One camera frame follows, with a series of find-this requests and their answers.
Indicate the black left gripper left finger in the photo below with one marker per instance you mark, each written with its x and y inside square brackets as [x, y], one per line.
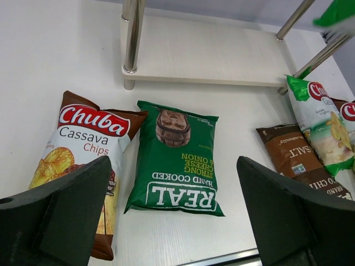
[55, 223]

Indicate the white two-tier shelf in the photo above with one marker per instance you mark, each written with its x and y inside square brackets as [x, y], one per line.
[175, 50]

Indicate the green Real chips bag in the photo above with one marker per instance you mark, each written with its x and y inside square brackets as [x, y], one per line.
[175, 168]

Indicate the brown Kettle chips bag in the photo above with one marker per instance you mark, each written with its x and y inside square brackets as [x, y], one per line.
[293, 157]

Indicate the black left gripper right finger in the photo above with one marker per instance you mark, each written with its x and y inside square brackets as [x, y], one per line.
[292, 223]

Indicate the green Chuba seaweed bag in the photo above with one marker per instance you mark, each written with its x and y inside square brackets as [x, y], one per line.
[339, 12]
[321, 124]

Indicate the brown chuba bag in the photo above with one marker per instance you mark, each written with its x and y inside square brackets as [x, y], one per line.
[347, 112]
[84, 133]

